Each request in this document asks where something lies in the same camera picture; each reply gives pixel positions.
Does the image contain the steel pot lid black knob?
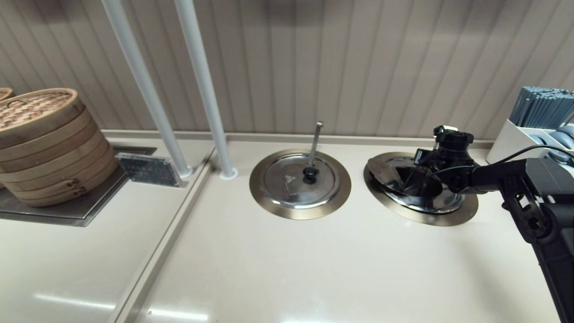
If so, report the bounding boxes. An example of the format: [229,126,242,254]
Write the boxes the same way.
[368,157,465,214]
[259,153,340,210]

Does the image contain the white cutlery holder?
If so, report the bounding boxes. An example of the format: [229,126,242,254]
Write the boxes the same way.
[487,119,574,165]

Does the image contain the grey chopsticks bundle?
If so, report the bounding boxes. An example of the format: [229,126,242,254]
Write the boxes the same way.
[509,87,574,131]

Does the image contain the white metal pole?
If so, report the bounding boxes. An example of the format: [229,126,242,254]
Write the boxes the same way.
[174,0,238,181]
[101,0,194,179]

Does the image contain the recessed stainless steel tray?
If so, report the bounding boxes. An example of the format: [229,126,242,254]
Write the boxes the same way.
[0,146,157,227]

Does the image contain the stacked bamboo steamer baskets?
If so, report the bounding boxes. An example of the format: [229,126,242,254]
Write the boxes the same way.
[0,88,119,208]

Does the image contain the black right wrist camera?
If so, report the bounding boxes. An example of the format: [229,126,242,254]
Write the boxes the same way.
[433,126,474,155]

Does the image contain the steel ladle handle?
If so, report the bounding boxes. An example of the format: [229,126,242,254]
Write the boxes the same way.
[308,121,324,169]

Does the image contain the round steel counter ring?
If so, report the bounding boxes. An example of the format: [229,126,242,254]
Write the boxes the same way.
[249,149,351,220]

